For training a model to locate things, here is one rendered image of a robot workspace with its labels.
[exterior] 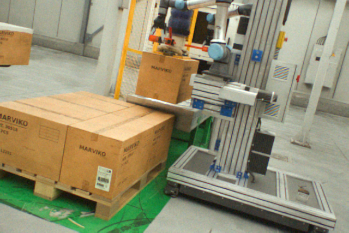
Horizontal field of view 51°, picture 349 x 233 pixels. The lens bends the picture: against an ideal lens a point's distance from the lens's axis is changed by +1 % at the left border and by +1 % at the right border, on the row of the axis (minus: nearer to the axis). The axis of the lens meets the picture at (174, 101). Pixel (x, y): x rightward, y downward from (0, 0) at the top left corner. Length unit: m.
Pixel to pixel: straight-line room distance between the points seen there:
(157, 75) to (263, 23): 1.00
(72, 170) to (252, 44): 1.66
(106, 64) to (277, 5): 2.30
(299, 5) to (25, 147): 10.61
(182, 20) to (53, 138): 1.62
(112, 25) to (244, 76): 2.04
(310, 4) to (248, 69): 9.44
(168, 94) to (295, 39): 9.27
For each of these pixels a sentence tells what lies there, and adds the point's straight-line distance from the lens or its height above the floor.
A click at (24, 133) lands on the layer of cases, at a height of 0.40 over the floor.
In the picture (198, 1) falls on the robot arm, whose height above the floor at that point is 1.55.
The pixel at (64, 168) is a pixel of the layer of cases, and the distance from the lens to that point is 2.56.
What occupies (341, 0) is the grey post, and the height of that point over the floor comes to 2.30.
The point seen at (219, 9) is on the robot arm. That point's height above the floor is 1.50.
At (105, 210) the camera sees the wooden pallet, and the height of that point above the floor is 0.06.
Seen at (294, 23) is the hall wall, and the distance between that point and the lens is 12.24.
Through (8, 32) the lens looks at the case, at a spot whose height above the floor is 0.96.
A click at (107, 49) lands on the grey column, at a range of 4.49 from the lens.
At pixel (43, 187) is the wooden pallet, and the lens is 2.69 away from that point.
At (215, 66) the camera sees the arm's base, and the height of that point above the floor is 1.09.
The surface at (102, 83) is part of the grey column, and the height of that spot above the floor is 0.54.
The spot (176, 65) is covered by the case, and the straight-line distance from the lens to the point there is 3.18.
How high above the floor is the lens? 1.22
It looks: 9 degrees down
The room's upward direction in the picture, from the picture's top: 12 degrees clockwise
